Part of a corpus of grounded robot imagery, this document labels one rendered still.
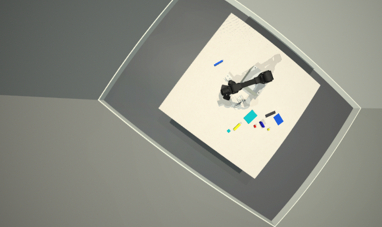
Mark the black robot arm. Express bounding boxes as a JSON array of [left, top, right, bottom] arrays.
[[220, 70, 274, 96]]

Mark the blue flat rectangular plate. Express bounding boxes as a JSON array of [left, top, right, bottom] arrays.
[[274, 113, 283, 125]]

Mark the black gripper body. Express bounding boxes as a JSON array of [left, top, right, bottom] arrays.
[[223, 80, 235, 100]]

